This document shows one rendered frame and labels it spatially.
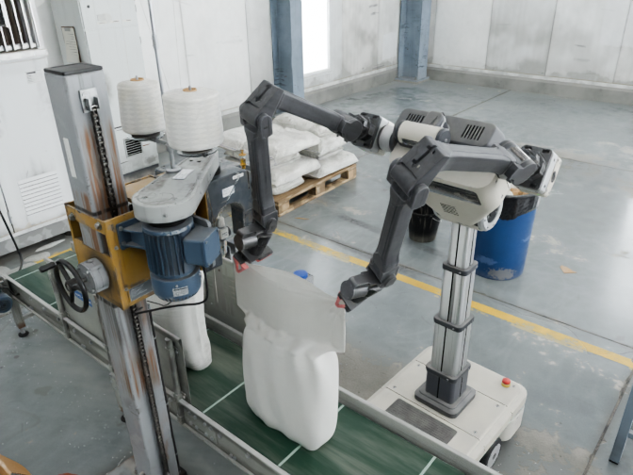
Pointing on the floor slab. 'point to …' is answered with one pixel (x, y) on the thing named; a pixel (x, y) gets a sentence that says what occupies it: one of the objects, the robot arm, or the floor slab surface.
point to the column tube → (118, 321)
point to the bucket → (423, 224)
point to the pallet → (312, 189)
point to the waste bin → (507, 239)
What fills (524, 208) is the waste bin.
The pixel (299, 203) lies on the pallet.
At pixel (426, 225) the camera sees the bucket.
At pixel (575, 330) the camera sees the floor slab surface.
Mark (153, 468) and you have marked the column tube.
